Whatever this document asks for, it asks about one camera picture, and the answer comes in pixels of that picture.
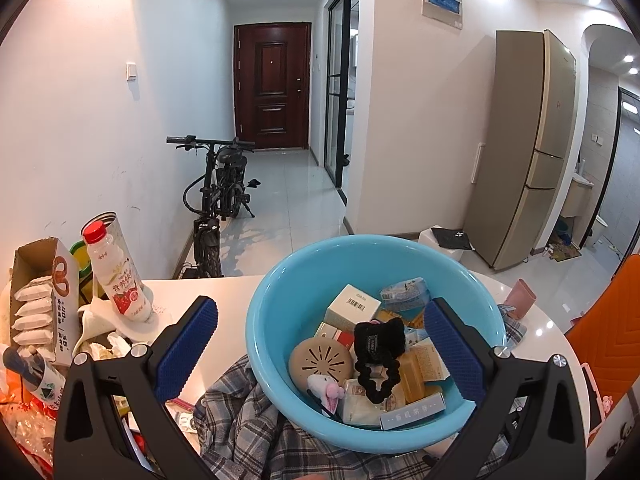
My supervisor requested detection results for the blue plastic basin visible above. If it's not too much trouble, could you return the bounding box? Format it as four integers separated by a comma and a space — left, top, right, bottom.
245, 234, 507, 448

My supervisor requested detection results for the yellow packet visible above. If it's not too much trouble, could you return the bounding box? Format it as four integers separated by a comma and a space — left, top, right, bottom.
399, 309, 427, 332

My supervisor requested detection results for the black scrunchie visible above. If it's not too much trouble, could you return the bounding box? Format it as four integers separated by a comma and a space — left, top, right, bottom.
354, 317, 406, 404

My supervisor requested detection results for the black flat pad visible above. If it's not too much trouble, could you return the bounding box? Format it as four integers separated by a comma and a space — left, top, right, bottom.
431, 227, 475, 251

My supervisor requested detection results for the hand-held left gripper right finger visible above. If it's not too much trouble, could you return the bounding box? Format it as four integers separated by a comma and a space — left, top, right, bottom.
422, 297, 587, 480

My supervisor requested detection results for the brown floor mat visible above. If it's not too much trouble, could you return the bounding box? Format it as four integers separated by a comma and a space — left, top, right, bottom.
542, 245, 582, 262

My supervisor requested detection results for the small white grey box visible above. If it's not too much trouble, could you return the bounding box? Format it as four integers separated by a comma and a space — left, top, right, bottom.
324, 284, 383, 333

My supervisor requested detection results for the blue plaid cloth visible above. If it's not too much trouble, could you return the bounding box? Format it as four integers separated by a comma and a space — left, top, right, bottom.
195, 305, 528, 480

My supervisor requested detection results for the black frame glass door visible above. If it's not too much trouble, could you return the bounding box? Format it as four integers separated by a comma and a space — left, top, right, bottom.
322, 0, 361, 191

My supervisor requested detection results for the white wrapped snack pack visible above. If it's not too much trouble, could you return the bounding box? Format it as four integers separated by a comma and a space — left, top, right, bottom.
17, 276, 54, 301
12, 327, 51, 347
12, 310, 51, 332
14, 294, 53, 317

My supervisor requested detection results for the red cartoon snack packet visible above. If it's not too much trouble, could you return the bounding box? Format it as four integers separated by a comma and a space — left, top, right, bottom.
0, 390, 57, 480

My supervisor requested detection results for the red cap milk drink bottle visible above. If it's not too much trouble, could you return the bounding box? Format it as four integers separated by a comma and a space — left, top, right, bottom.
82, 220, 154, 323

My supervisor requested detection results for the light blue packet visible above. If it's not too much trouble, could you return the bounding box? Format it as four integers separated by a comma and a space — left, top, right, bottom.
379, 277, 430, 318

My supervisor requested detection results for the green round ring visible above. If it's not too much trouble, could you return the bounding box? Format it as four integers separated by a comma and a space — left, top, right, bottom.
69, 240, 92, 272

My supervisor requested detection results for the white plastic stool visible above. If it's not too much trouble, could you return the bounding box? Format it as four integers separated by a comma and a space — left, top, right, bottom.
417, 226, 476, 261

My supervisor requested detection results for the black electric bicycle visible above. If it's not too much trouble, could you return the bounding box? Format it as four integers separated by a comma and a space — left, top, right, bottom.
166, 135, 262, 279

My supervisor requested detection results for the cream paper bag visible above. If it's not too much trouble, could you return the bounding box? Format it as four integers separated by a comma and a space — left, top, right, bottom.
75, 300, 173, 357

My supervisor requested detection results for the white round label sachet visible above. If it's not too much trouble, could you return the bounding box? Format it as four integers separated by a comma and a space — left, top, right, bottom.
336, 377, 396, 428

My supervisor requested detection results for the beige round perforated case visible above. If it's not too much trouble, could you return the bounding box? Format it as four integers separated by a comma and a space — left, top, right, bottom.
288, 337, 357, 392

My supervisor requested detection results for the crumpled white tissue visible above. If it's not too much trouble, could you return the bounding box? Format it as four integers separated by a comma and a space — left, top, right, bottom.
85, 331, 134, 361

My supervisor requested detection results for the cream printed box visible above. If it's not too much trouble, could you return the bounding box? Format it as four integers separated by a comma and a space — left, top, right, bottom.
412, 337, 451, 384

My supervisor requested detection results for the small red white box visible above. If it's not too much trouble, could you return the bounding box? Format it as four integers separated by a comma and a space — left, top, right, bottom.
315, 321, 357, 349

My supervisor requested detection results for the bathroom vanity cabinet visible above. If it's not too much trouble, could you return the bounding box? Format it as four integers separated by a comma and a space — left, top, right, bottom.
562, 175, 596, 219

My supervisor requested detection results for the small pink white plush toy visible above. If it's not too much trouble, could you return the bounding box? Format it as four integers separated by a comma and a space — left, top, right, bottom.
305, 372, 347, 417

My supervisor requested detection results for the long white blue box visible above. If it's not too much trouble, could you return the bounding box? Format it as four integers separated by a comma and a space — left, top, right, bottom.
379, 392, 447, 431

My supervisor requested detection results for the white pink printed bag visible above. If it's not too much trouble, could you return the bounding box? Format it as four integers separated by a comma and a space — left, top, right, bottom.
582, 360, 640, 461

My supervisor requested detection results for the brown entrance door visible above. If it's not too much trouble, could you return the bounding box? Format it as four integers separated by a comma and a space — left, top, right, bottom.
233, 22, 312, 152

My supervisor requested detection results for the pink cup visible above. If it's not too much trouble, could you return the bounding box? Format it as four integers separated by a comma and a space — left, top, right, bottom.
502, 278, 536, 321

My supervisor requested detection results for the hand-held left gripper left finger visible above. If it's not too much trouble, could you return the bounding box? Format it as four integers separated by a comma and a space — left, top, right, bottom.
52, 296, 219, 480

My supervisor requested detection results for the open cardboard snack box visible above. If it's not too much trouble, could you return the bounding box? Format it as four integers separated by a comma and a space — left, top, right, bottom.
11, 237, 81, 367

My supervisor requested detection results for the tall paper can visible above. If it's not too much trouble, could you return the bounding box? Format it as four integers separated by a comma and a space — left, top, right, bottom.
81, 211, 144, 291

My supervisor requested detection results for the amber translucent soap box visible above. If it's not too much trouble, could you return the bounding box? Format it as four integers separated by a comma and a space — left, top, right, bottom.
397, 350, 427, 404

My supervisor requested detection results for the beige refrigerator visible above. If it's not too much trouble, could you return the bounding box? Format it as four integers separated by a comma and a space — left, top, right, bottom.
462, 30, 578, 272

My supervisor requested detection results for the orange chair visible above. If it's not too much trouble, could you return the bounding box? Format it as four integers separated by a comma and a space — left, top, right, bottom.
565, 254, 640, 411

